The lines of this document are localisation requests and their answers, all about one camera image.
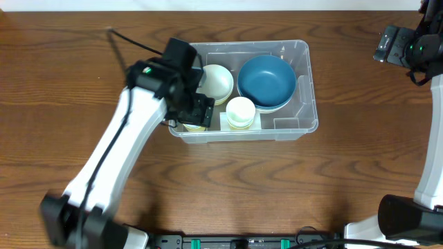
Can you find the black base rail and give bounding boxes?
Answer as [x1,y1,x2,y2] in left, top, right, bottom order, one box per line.
[146,231,407,249]

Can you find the yellow cup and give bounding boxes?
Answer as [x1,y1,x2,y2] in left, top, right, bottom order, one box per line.
[228,122,253,130]
[183,124,206,132]

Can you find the light grey small bowl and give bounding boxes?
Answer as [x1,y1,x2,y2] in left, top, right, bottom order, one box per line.
[215,94,230,106]

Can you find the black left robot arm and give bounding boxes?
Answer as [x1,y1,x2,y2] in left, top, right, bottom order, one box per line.
[39,38,215,248]

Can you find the beige large bowl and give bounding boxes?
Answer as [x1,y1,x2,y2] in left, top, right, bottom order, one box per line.
[256,106,282,114]

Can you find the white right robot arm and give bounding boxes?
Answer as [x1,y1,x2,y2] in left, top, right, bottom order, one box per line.
[339,0,442,248]

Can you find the cream white cup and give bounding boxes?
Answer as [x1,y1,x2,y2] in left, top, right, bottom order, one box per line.
[226,97,255,122]

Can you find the clear plastic storage bin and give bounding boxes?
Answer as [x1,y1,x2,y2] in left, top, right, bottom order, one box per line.
[169,39,318,144]

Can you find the light blue cup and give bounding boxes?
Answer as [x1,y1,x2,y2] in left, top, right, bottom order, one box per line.
[183,124,206,131]

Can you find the white small bowl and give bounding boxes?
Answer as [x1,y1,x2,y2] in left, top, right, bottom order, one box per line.
[197,64,234,100]

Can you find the green cup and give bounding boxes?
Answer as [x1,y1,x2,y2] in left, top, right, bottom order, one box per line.
[227,117,254,126]

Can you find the yellow small bowl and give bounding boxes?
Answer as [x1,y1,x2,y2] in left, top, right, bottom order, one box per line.
[215,98,228,106]

